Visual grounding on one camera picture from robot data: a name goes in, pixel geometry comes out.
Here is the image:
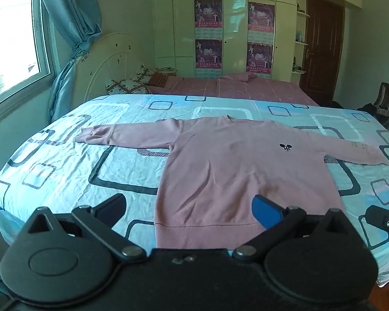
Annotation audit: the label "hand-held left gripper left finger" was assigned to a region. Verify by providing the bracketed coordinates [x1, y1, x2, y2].
[16, 193, 147, 263]

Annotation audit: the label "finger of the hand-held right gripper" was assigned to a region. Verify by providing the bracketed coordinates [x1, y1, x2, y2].
[366, 205, 389, 234]

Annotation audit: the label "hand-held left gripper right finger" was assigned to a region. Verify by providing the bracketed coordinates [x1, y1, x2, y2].
[232, 194, 365, 261]

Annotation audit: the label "pink sweatshirt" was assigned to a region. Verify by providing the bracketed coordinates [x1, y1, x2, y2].
[75, 114, 389, 250]

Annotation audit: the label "dark clothes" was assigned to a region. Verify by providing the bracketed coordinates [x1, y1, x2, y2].
[357, 103, 389, 124]

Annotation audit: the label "blue patterned bedsheet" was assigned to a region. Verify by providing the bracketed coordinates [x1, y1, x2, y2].
[0, 94, 389, 287]

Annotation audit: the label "patterned pillow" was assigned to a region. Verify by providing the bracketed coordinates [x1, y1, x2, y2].
[130, 65, 159, 85]
[105, 78, 153, 95]

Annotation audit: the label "wooden chair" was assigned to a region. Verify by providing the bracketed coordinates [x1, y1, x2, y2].
[357, 82, 389, 127]

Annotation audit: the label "pink garment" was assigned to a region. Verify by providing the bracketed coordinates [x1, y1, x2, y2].
[219, 72, 257, 82]

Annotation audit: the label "brown cushion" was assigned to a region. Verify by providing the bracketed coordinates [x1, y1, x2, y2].
[147, 73, 176, 88]

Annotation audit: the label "cream headboard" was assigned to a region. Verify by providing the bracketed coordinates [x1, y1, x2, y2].
[72, 32, 156, 111]

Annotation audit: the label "brown wooden door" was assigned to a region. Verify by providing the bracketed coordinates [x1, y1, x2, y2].
[298, 0, 346, 106]

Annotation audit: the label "cream wardrobe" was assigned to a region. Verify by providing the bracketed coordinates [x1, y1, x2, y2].
[151, 0, 312, 81]

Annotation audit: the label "window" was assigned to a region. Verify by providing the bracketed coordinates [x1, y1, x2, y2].
[0, 0, 55, 127]

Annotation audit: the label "teal curtain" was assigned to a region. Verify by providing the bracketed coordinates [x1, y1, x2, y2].
[36, 0, 103, 122]

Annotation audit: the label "wall poster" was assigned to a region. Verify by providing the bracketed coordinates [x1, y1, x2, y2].
[248, 2, 275, 43]
[195, 39, 223, 70]
[194, 0, 223, 39]
[246, 42, 273, 73]

